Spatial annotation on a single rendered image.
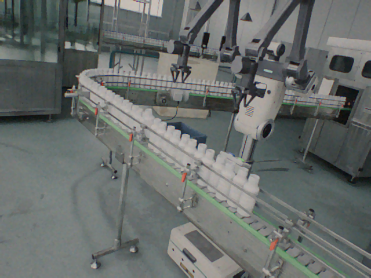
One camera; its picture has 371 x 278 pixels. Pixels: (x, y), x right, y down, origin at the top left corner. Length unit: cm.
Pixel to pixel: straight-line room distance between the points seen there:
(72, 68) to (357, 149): 555
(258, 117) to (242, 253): 86
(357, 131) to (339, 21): 978
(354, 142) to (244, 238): 381
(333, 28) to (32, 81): 1222
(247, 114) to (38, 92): 337
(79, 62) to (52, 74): 220
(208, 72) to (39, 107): 318
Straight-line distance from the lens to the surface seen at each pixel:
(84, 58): 668
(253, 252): 114
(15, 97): 449
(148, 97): 307
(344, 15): 1413
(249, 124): 178
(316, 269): 106
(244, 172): 111
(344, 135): 490
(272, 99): 172
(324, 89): 518
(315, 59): 814
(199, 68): 573
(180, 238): 214
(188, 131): 222
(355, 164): 480
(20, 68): 441
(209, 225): 125
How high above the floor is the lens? 161
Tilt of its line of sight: 19 degrees down
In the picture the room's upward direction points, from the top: 11 degrees clockwise
